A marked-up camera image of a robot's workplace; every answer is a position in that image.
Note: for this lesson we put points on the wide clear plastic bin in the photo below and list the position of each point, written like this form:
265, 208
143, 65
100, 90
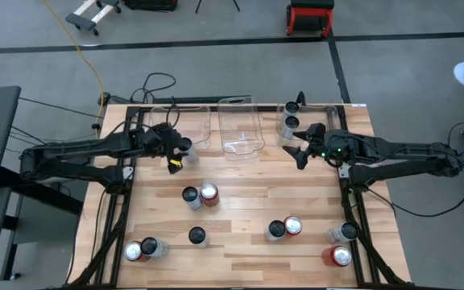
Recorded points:
191, 121
312, 114

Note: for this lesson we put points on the black case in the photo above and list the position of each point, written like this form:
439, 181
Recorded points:
150, 4

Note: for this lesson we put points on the black tripod legs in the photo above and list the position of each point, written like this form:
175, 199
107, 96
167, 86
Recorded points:
197, 6

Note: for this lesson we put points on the black clamp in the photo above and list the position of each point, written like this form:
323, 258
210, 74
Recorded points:
301, 98

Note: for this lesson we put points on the black desk leg beam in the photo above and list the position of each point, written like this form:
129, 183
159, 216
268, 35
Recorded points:
55, 201

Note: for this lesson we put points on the grey wheeled dolly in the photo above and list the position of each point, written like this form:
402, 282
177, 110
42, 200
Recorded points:
83, 20

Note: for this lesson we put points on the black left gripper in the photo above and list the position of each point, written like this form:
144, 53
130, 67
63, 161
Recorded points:
155, 139

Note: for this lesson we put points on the black power strip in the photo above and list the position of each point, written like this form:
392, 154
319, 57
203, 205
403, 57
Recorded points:
191, 99

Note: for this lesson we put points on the narrow clear plastic bin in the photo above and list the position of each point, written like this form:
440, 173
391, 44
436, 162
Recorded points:
240, 129

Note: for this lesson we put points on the red Darth Vader soda can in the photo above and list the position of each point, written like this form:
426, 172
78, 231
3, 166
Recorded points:
292, 225
132, 251
340, 256
209, 192

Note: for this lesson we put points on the red and black stool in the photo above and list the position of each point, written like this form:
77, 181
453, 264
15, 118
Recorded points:
309, 18

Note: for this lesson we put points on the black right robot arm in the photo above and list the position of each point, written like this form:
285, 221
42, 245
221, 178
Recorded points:
397, 147

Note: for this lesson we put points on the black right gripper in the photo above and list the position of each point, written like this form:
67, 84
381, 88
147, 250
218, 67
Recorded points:
334, 145

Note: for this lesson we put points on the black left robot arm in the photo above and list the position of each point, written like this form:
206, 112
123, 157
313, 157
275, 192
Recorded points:
75, 147

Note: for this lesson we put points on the black aluminium table frame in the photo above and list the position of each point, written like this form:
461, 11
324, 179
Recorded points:
270, 108

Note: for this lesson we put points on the white Celsius can black lid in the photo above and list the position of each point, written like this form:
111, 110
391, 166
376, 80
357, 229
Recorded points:
191, 195
276, 229
185, 144
292, 123
346, 231
291, 108
197, 235
150, 246

